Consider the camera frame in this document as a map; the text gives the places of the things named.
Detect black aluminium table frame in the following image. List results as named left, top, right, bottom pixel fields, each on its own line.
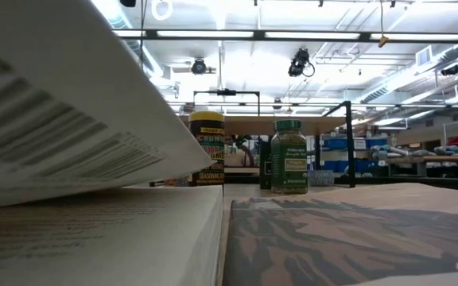
left=111, top=29, right=458, bottom=192

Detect wooden background table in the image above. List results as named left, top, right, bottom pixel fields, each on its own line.
left=223, top=166, right=261, bottom=175

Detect grey patterned bowl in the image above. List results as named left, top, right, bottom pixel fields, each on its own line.
left=308, top=169, right=336, bottom=187

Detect open white paper book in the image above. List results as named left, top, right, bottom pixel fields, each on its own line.
left=0, top=0, right=225, bottom=286

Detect Acadia lighthouse cover book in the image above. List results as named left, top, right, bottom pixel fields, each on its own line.
left=220, top=181, right=458, bottom=286

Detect blue storage bins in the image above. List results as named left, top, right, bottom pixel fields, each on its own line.
left=322, top=137, right=389, bottom=150

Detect yellow lid seasoning jar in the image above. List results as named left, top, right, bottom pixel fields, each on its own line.
left=188, top=110, right=226, bottom=187

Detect green lid oregano jar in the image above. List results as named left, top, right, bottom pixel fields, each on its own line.
left=270, top=118, right=309, bottom=195

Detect yellow hanging cord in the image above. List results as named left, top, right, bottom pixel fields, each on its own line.
left=378, top=0, right=390, bottom=48

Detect white ring light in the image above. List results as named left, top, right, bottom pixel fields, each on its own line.
left=151, top=0, right=173, bottom=21

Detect wooden shelf with black frame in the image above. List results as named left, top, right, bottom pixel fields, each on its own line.
left=179, top=100, right=356, bottom=188

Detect black ceiling fixture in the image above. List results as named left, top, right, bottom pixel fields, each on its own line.
left=191, top=57, right=217, bottom=75

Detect black overhead camera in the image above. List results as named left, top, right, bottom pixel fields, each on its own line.
left=287, top=47, right=316, bottom=79

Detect background workbench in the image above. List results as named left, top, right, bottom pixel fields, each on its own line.
left=386, top=154, right=458, bottom=178

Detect ceiling air vent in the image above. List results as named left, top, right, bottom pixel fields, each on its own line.
left=414, top=44, right=433, bottom=68

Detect orange object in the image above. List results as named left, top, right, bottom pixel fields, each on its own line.
left=164, top=176, right=190, bottom=187

